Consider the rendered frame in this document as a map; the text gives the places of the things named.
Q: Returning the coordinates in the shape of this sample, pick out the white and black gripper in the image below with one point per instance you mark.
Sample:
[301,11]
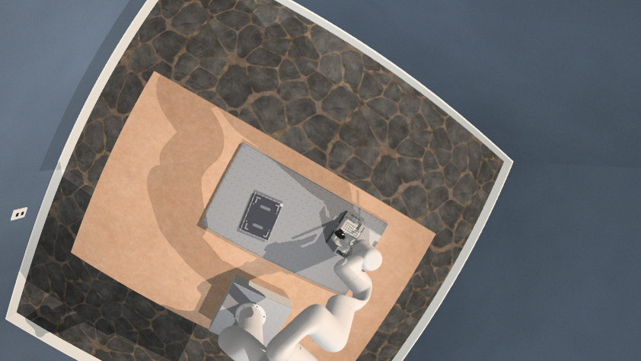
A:
[345,240]

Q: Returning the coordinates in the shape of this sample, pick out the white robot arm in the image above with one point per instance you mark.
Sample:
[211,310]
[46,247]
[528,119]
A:
[245,341]

